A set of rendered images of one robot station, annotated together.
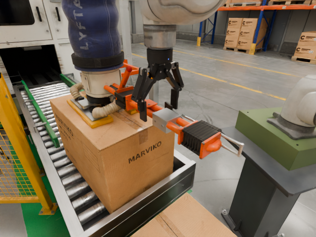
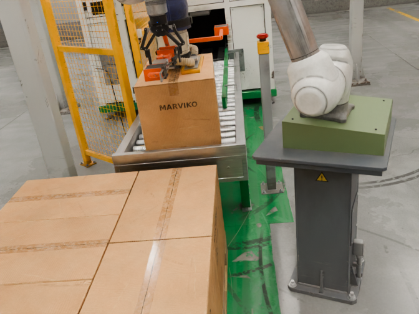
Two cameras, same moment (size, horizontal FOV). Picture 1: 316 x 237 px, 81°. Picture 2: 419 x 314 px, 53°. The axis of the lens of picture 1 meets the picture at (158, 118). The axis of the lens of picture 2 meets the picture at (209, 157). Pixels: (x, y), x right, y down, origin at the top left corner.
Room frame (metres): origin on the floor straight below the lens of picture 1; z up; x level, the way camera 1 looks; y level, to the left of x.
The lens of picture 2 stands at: (-0.71, -1.48, 1.48)
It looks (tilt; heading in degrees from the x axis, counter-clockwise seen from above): 25 degrees down; 45
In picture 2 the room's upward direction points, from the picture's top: 7 degrees counter-clockwise
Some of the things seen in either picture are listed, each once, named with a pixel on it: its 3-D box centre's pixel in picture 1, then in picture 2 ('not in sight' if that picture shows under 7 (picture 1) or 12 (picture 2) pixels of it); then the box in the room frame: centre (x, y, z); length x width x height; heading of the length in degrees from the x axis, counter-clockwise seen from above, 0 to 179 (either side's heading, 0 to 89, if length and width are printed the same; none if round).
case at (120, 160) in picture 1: (112, 137); (182, 102); (0.86, 0.26, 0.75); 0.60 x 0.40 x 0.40; 43
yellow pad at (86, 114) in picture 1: (87, 106); not in sight; (0.80, 0.34, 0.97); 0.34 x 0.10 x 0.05; 40
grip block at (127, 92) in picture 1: (130, 97); (166, 53); (0.67, 0.11, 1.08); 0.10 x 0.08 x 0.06; 130
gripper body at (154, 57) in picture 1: (159, 63); (159, 25); (0.55, -0.01, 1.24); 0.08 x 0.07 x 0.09; 130
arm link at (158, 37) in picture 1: (159, 36); (156, 7); (0.55, -0.01, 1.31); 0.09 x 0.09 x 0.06
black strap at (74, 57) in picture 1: (99, 57); (170, 22); (0.87, 0.27, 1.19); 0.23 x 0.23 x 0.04
